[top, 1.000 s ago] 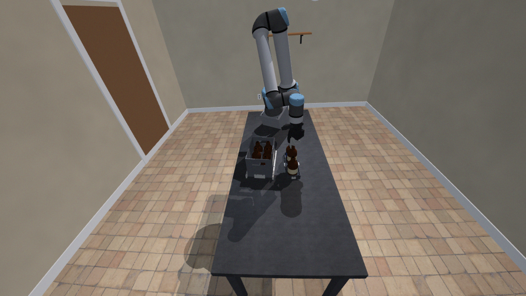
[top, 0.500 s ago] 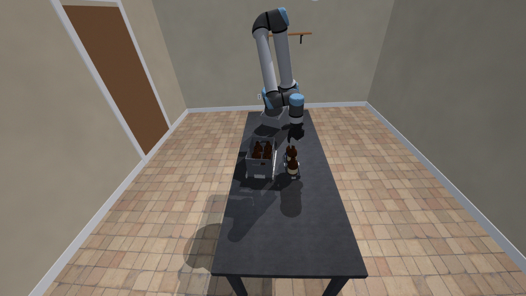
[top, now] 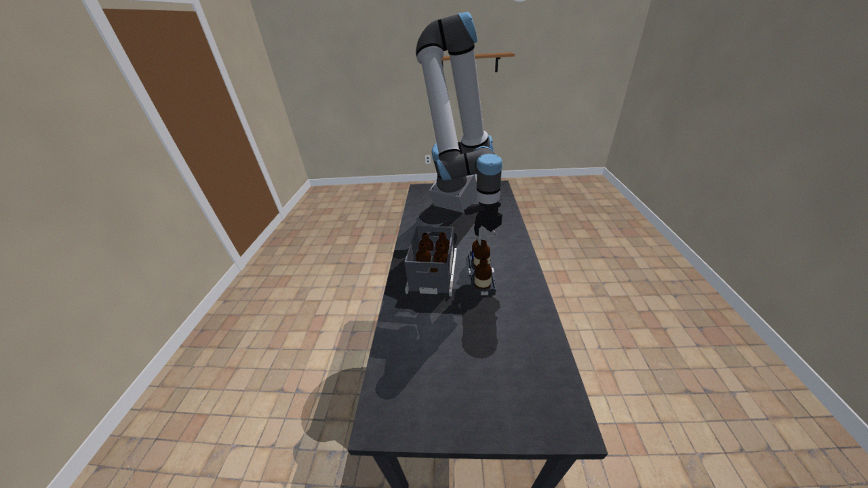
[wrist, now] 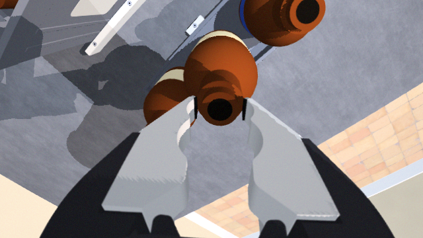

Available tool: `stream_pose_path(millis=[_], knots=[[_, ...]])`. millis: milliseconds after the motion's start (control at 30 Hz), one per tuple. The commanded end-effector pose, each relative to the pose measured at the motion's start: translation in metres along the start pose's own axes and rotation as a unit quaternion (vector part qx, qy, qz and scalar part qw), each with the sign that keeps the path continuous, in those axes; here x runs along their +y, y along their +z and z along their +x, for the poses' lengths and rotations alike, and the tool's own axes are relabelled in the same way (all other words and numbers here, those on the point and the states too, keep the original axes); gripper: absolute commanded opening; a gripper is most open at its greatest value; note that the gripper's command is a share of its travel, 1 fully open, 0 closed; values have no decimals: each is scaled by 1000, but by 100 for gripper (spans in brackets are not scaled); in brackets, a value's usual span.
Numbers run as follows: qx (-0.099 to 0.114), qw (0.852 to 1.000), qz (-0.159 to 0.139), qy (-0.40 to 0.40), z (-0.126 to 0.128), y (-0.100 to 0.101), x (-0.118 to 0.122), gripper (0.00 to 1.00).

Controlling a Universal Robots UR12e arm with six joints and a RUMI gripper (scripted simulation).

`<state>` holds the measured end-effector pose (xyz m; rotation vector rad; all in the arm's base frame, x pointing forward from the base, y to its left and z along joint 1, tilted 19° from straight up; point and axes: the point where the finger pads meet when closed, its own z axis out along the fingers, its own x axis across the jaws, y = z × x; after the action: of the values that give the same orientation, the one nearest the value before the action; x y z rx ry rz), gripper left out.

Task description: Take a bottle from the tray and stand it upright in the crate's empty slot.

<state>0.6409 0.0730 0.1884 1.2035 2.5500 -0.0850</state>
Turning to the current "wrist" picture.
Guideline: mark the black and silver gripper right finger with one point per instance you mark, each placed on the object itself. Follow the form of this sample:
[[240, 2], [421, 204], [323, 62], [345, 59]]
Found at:
[[293, 181]]

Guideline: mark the grey rectangular tray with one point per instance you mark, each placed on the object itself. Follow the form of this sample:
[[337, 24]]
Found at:
[[224, 17]]

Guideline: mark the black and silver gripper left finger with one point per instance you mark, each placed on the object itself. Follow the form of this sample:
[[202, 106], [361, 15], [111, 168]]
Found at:
[[144, 176]]

